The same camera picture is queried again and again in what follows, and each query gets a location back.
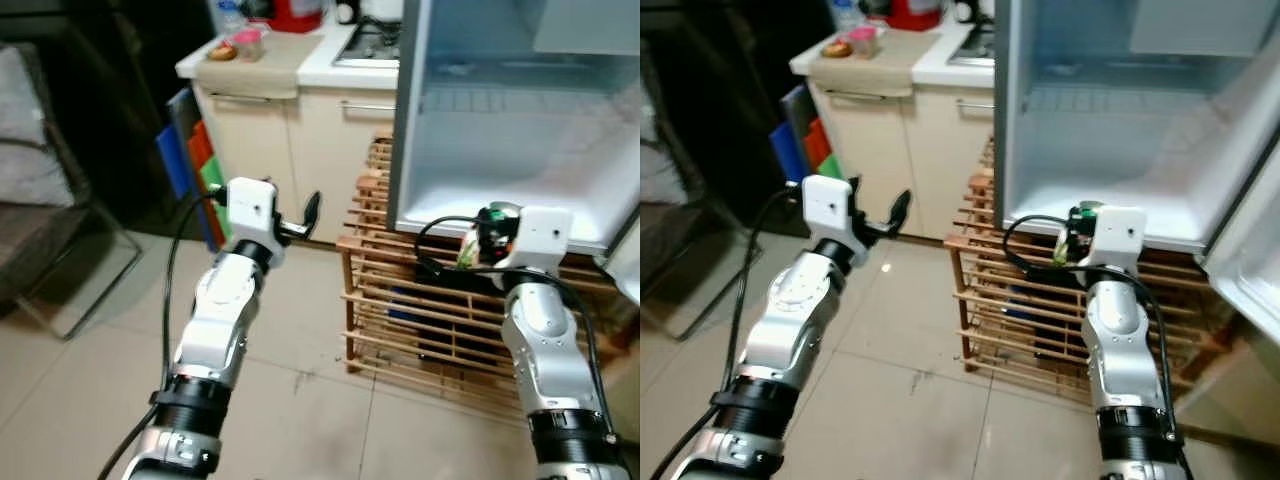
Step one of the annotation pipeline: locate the dark cutting board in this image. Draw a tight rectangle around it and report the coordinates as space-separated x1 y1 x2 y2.
167 87 202 132
779 84 814 127

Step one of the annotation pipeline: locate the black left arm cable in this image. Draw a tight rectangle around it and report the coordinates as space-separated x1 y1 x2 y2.
648 184 812 477
98 188 232 480

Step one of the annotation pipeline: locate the clear pink food container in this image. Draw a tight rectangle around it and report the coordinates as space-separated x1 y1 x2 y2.
232 27 267 64
847 24 882 60

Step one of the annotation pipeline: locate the red cutting board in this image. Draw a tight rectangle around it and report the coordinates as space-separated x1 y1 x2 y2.
802 117 832 172
186 119 217 172

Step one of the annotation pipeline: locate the grey cushion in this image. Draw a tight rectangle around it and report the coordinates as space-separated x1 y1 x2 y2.
0 44 77 208
640 49 692 208

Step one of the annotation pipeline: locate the clear glass side table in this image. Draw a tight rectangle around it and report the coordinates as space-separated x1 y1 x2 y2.
640 198 748 343
0 198 143 343

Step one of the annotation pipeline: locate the blue cutting board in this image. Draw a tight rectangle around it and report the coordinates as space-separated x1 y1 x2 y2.
154 124 217 252
767 119 817 187

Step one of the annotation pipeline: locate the small grey fridge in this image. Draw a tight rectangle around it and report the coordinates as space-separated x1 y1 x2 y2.
992 0 1280 258
387 0 641 258

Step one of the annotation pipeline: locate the green cutting board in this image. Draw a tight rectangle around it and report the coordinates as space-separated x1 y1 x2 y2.
817 149 862 187
197 154 230 242

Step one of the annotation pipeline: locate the beige counter mat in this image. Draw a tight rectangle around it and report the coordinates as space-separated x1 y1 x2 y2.
194 34 327 100
807 33 947 100

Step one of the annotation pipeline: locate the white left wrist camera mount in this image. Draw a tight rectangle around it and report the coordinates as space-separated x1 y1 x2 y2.
224 177 287 267
802 174 870 262

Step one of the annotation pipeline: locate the wooden slatted rack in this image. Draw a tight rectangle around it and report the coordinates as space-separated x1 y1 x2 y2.
944 134 1243 403
334 134 641 403

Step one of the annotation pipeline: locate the steel gas stove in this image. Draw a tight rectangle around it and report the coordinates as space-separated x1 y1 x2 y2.
947 19 1002 70
332 17 404 70

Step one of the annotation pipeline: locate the white freezer compartment flap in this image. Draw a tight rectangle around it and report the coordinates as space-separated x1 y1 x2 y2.
1129 0 1280 57
529 0 641 57

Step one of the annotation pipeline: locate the white wire fridge shelf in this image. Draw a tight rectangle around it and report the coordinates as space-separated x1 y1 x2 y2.
1029 84 1203 114
424 84 603 117

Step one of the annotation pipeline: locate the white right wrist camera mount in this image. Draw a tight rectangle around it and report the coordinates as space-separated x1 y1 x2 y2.
504 204 574 277
1089 204 1149 277

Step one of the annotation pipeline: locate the green drink container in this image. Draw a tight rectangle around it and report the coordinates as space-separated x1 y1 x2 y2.
457 199 524 272

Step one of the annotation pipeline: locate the red kitchen pot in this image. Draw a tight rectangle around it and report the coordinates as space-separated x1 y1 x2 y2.
884 0 947 32
264 0 327 34

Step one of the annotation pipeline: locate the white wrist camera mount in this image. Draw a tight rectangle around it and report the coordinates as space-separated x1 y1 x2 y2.
224 177 287 267
504 204 574 277
1089 204 1149 277
802 174 870 262

